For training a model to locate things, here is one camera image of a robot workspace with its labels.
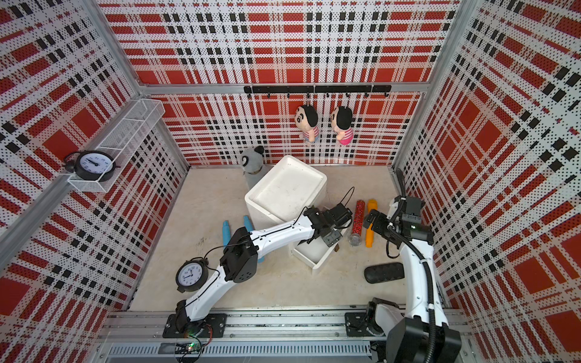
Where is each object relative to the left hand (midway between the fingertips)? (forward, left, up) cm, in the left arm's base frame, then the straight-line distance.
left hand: (330, 227), depth 91 cm
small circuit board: (-40, +47, -5) cm, 62 cm away
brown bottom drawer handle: (-8, -2, -1) cm, 9 cm away
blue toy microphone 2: (+4, +35, -5) cm, 36 cm away
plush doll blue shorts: (+34, +10, +28) cm, 45 cm away
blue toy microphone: (0, +44, -5) cm, 44 cm away
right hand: (-5, -16, +11) cm, 20 cm away
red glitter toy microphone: (-2, -11, -4) cm, 12 cm away
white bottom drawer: (-9, +7, -5) cm, 12 cm away
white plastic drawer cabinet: (+5, +16, +18) cm, 24 cm away
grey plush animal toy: (+26, +34, +12) cm, 44 cm away
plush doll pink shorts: (+37, -6, +25) cm, 45 cm away
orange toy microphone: (+14, -21, -4) cm, 25 cm away
